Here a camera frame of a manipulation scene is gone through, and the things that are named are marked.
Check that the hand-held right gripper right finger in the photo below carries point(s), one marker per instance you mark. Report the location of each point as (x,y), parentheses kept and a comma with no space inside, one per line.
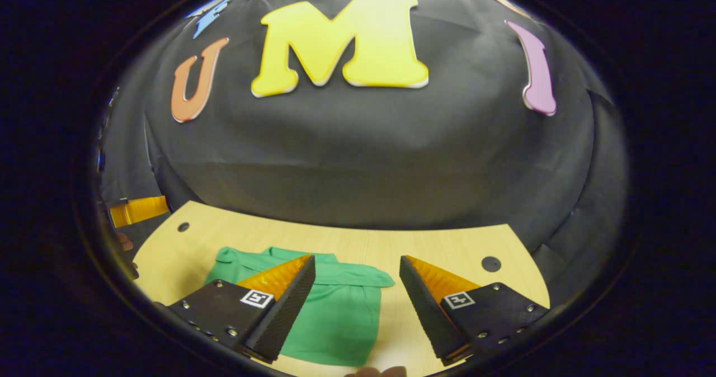
(422,310)

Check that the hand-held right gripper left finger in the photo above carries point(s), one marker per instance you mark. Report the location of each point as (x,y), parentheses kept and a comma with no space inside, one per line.
(291,304)

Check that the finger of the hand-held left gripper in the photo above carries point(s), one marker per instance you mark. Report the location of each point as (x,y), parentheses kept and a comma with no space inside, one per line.
(140,210)

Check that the green T-shirt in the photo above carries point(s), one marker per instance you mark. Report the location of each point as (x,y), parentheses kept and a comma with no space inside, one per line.
(335,321)

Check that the black backdrop cloth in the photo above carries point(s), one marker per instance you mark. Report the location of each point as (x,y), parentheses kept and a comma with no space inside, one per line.
(363,159)

